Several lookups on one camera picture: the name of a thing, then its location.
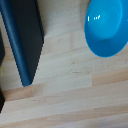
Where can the blue plastic bowl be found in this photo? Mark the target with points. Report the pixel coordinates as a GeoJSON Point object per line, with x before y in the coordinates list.
{"type": "Point", "coordinates": [106, 26]}

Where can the dark blue hardcover book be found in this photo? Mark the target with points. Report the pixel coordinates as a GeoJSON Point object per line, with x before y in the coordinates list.
{"type": "Point", "coordinates": [23, 36]}

